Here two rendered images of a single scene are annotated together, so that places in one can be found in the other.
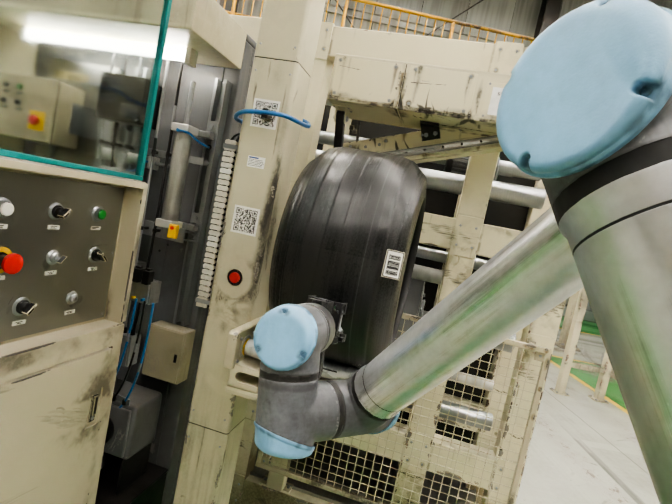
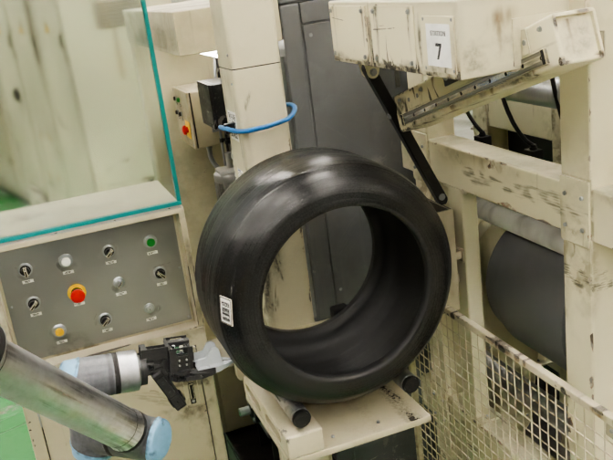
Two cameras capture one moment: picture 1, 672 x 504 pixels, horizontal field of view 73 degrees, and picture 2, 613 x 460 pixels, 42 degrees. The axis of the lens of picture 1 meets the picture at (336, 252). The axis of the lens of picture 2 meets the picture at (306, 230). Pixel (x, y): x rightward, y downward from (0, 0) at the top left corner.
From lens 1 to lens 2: 170 cm
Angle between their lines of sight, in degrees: 59
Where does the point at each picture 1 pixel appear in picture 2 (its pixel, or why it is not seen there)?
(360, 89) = (348, 46)
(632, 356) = not seen: outside the picture
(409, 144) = (438, 92)
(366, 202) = (216, 245)
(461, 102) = (409, 50)
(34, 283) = (109, 302)
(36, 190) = (87, 242)
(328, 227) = (202, 268)
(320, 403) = not seen: hidden behind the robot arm
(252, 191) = not seen: hidden behind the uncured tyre
